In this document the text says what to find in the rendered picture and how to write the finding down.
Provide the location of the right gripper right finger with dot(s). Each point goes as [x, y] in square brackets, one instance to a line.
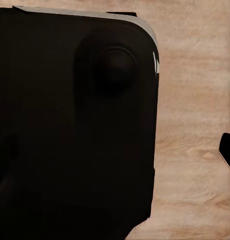
[224, 146]

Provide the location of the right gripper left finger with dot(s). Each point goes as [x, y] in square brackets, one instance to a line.
[9, 150]

